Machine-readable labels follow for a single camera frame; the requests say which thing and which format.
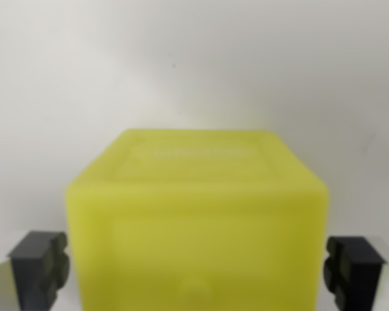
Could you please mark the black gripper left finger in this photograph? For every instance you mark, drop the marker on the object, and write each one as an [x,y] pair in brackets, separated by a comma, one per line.
[35,275]

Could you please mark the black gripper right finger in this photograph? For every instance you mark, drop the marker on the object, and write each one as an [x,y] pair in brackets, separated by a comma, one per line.
[353,275]

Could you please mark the yellow cube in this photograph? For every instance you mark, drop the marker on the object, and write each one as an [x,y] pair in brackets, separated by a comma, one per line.
[197,226]

